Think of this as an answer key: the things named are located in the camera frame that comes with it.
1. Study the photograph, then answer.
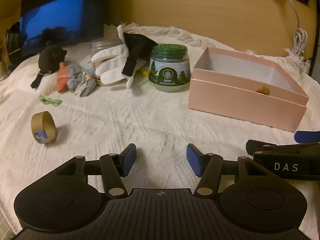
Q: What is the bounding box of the green lid jar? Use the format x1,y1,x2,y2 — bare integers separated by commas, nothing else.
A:
149,44,192,92

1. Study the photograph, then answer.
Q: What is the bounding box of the black plush toy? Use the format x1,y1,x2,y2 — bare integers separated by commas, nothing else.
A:
30,41,68,89

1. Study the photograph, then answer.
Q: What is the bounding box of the black cloth strap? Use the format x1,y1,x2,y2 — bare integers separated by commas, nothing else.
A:
122,32,157,77

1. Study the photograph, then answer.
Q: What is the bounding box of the grey blue cloth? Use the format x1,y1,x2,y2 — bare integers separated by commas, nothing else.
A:
66,64,88,93

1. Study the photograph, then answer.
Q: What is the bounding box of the green ribbon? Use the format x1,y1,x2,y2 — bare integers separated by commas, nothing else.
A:
39,95,63,106

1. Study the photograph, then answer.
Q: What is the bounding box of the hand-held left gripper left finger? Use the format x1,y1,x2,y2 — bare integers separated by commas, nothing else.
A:
54,143,137,199

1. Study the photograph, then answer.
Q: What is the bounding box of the dark monitor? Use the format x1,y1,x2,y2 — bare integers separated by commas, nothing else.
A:
19,0,107,59

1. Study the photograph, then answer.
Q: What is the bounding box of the lace trimmed cloth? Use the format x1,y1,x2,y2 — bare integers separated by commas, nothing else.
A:
74,71,97,97

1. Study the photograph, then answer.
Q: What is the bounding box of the cardboard tape roll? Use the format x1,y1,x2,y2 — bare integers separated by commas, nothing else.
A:
31,111,56,145

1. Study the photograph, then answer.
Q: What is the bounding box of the pink cardboard box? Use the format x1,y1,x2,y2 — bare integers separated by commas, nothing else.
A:
187,46,310,132

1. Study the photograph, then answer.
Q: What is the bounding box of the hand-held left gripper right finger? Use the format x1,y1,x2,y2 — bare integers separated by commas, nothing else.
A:
186,143,270,198

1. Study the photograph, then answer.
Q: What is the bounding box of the orange cloth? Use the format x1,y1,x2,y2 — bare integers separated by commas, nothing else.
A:
56,64,70,93

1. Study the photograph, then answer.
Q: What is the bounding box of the white knit blanket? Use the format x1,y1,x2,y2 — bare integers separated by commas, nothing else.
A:
0,22,320,240

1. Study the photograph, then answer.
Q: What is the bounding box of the white glove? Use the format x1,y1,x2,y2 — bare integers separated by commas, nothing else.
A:
91,25,137,89

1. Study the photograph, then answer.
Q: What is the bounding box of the clear plastic container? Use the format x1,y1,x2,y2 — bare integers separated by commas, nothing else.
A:
90,38,121,58

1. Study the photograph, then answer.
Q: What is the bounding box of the white cable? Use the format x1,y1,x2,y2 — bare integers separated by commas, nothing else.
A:
276,0,309,55

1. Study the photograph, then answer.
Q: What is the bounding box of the dark object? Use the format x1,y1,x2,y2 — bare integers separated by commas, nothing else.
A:
5,21,22,67

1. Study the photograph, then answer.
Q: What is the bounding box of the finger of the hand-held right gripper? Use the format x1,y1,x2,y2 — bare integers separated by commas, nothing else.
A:
246,139,320,153
294,131,320,144

